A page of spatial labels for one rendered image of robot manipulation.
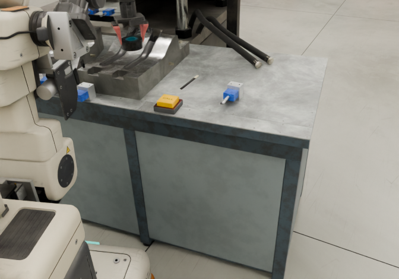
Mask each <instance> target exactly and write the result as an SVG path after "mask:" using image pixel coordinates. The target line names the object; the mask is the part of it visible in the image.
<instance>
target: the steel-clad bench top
mask: <svg viewBox="0 0 399 279"><path fill-rule="evenodd" d="M115 38H116V36H109V35H103V34H102V39H103V46H104V49H103V50H102V52H101V53H100V55H99V56H98V57H97V58H99V57H101V56H102V55H104V54H105V53H106V52H107V51H108V50H109V49H110V47H111V45H112V43H113V41H114V39H115ZM246 51H247V52H248V53H250V54H251V55H252V56H253V57H255V58H256V59H257V60H259V61H260V62H261V63H262V65H261V67H260V68H256V67H255V66H253V65H252V64H251V63H250V62H248V61H247V60H246V59H245V58H244V57H242V56H241V55H240V54H238V53H237V52H236V51H235V50H234V49H232V48H228V47H217V46H206V45H195V44H189V55H188V56H187V57H186V58H185V59H183V60H182V61H181V62H180V63H179V64H178V65H177V66H176V67H175V68H174V69H173V70H171V71H170V72H169V73H168V74H167V75H166V76H165V77H164V78H163V79H162V80H161V81H160V82H159V83H158V84H157V85H156V86H155V87H154V88H153V89H152V90H150V91H149V92H148V93H147V94H146V95H145V96H144V97H143V98H142V99H141V100H135V99H128V98H124V97H117V96H110V95H105V94H98V93H96V97H95V98H94V99H93V100H91V101H89V100H84V101H83V102H87V103H94V104H100V105H105V106H112V107H118V108H122V109H129V110H136V111H140V112H146V113H153V114H157V115H164V116H170V117H174V118H181V119H188V120H192V121H198V122H205V123H212V124H216V125H223V126H229V127H234V128H240V129H247V130H251V131H258V132H264V133H268V134H275V135H282V136H285V137H292V138H299V139H303V140H310V138H311V133H312V128H313V125H314V120H315V115H316V110H317V107H318V102H319V97H320V94H321V88H322V83H323V80H324V75H325V70H326V67H327V62H328V58H320V57H313V56H302V55H291V54H285V53H274V52H264V53H265V54H267V55H268V56H270V57H272V58H273V59H274V61H273V63H272V64H268V63H266V62H265V61H263V60H262V59H260V58H259V57H257V56H256V55H254V54H253V53H251V52H250V51H248V50H246ZM196 75H199V76H198V77H197V78H196V79H194V80H193V81H192V82H191V83H189V84H188V85H187V86H186V87H185V88H183V89H182V90H181V89H180V88H181V87H182V86H184V85H185V84H186V83H187V82H189V81H190V80H191V79H193V78H194V77H195V76H196ZM231 81H234V82H237V83H242V84H243V97H242V98H241V99H240V100H235V101H233V102H232V101H229V100H228V101H227V102H225V104H224V105H221V104H220V103H221V102H222V101H223V100H224V99H223V93H224V92H225V91H226V90H227V85H228V83H229V82H231ZM164 94H168V95H172V96H179V99H182V100H183V105H182V106H181V107H180V108H179V110H178V111H177V112H176V113H175V114H174V115H173V114H168V113H162V112H155V111H154V108H153V106H154V105H155V104H156V103H157V101H158V99H159V98H161V96H162V95H164Z"/></svg>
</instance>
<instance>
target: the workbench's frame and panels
mask: <svg viewBox="0 0 399 279"><path fill-rule="evenodd" d="M35 101H36V107H37V113H38V117H39V118H48V119H57V120H58V121H59V122H60V123H61V130H62V137H67V138H71V139H72V141H73V145H74V153H75V160H76V164H77V178H76V181H75V183H74V184H73V186H72V187H71V188H70V189H69V191H68V192H67V193H66V194H65V195H64V197H63V198H62V199H61V201H60V202H59V204H66V205H73V206H74V207H76V208H77V209H78V211H79V213H80V216H81V219H82V220H84V221H88V222H91V223H94V224H99V225H101V226H105V227H109V228H112V229H116V230H120V231H122V232H126V233H130V234H134V235H137V236H140V239H141V242H142V243H143V245H144V246H150V245H152V244H153V240H155V241H158V242H162V243H165V244H168V245H172V246H176V247H179V248H182V249H186V250H189V251H193V252H196V253H201V254H203V255H207V256H211V257H214V258H218V259H222V260H224V261H228V262H232V263H235V264H239V265H243V266H245V267H249V268H253V269H256V270H260V271H263V272H267V273H270V274H272V278H271V279H284V275H285V270H286V263H287V257H288V253H289V248H290V242H291V239H292V234H293V229H294V225H295V220H296V214H297V209H298V206H299V201H300V197H301V196H302V190H303V183H304V178H305V172H306V164H307V160H308V152H309V146H310V141H311V139H310V140H306V139H299V138H292V137H285V136H282V135H275V134H268V133H264V132H258V131H251V130H247V129H240V128H234V127H229V126H223V125H216V124H212V123H205V122H198V121H192V120H188V119H181V118H174V117H170V116H164V115H157V114H153V113H146V112H140V111H136V110H129V109H122V108H118V107H112V106H105V105H100V104H94V103H87V102H78V101H77V108H76V110H75V112H74V113H73V114H72V115H71V116H70V117H69V118H68V120H67V121H65V118H64V114H63V111H62V106H61V102H60V99H59V97H51V98H50V99H49V100H43V99H41V98H40V97H39V98H38V99H36V100H35Z"/></svg>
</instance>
